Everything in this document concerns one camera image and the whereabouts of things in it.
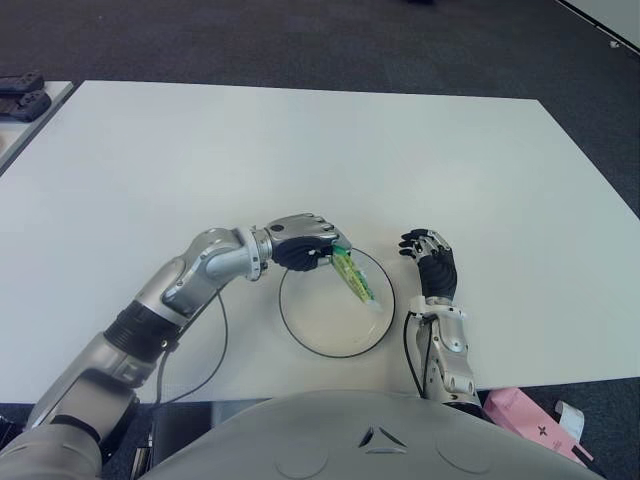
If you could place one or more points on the white plate black rim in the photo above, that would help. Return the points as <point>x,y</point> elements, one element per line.
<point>320,320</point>

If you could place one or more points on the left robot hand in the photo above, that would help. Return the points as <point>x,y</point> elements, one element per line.
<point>300,240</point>

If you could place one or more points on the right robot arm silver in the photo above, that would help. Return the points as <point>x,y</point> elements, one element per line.
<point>452,345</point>

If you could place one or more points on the black game controller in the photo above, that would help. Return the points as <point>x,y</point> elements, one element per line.
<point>20,81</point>
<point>25,106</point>

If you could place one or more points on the pink cardboard box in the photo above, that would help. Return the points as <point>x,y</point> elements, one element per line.
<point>520,415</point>

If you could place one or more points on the white paper tag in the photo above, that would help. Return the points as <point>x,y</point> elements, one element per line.
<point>570,417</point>

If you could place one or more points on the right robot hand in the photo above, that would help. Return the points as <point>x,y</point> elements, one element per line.
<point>440,272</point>

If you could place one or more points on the green toothpaste tube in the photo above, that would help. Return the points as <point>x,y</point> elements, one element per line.
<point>355,280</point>

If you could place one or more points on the dark metal support stand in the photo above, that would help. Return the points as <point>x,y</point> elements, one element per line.
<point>180,435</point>

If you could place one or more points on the grey robot torso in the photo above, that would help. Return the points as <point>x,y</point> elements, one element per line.
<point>375,450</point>

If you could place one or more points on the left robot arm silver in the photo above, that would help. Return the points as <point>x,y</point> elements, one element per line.
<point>210,260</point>

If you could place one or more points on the white desk black edge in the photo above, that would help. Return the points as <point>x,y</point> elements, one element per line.
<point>620,15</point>

